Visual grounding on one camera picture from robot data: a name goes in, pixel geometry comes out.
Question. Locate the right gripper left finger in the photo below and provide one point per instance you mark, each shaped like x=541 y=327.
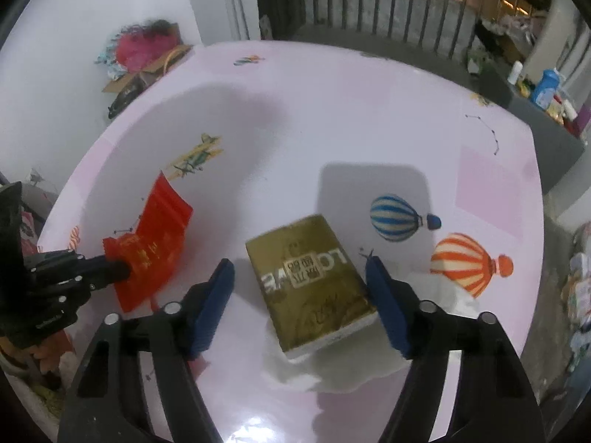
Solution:
x=106 y=401

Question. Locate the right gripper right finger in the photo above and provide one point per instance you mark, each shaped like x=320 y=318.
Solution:
x=494 y=400

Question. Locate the red plastic wrapper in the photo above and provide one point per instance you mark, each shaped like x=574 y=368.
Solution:
x=153 y=249

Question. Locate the white tissue paper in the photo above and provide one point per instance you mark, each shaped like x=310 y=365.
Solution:
x=344 y=366

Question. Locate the gold tissue pack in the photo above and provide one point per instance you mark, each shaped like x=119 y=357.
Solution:
x=312 y=290

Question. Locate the white trash bag pile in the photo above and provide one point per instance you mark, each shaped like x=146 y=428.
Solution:
x=576 y=296

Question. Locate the pink printed bed sheet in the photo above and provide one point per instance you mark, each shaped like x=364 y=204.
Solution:
x=395 y=158

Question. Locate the pink clothes pile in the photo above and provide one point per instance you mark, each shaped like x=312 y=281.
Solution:
x=137 y=56

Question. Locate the dark grey cabinet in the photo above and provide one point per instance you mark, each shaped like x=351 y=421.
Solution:
x=556 y=149

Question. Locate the blue detergent bottle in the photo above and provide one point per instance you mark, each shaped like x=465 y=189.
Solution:
x=545 y=90

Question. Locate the white bottle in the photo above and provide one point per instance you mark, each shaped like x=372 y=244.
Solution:
x=515 y=74

